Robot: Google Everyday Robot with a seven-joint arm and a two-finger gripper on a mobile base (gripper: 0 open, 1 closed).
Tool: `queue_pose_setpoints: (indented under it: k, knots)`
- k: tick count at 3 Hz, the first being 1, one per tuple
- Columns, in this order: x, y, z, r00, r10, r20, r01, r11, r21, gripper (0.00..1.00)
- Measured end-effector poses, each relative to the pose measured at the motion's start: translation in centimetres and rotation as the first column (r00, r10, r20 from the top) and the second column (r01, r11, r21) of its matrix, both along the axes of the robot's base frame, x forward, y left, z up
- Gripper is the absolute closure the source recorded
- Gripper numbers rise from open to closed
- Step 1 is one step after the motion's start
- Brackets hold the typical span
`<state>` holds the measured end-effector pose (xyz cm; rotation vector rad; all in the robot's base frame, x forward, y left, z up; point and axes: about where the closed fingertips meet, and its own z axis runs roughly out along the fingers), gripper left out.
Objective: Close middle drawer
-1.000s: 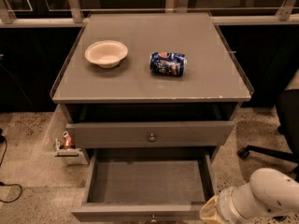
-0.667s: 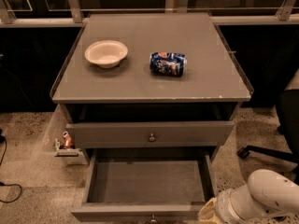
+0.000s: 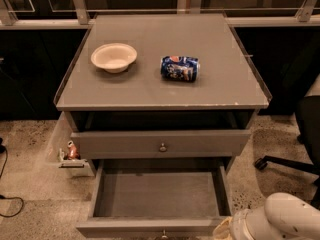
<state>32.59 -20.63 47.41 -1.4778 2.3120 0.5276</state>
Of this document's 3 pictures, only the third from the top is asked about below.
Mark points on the padded gripper body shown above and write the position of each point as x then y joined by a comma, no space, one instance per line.
240,224

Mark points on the grey drawer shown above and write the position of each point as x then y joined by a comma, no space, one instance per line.
160,144
160,198

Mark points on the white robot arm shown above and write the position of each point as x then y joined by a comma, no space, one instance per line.
282,217

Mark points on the grey top drawer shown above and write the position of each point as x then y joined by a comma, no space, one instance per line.
160,144

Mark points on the grey drawer cabinet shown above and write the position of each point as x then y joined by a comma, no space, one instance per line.
225,96

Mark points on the black office chair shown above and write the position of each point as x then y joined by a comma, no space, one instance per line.
307,116

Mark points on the blue soda can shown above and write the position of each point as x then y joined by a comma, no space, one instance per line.
180,68

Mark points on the white paper bowl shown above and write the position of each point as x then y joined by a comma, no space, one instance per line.
114,57

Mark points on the metal window rail frame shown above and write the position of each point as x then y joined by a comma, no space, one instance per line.
80,14

